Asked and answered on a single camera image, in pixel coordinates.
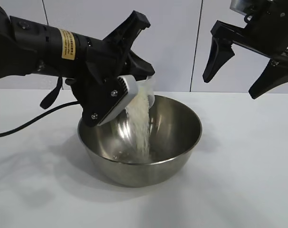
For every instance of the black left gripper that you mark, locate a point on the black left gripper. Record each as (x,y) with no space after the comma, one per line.
(108,59)

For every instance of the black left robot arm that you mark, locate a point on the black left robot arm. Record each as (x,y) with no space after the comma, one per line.
(27,47)

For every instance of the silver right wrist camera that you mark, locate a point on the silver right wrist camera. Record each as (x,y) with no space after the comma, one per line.
(237,4)

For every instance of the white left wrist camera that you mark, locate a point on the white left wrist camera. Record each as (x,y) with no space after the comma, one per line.
(110,102)

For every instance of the white rice grains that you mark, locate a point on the white rice grains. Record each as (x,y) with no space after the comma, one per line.
(141,130)

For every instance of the stainless steel mixing bowl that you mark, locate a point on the stainless steel mixing bowl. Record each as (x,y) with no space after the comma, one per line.
(139,175)

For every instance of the translucent plastic measuring cup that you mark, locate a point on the translucent plastic measuring cup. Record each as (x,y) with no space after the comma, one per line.
(152,95)

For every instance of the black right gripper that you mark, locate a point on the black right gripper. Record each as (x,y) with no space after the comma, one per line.
(269,28)

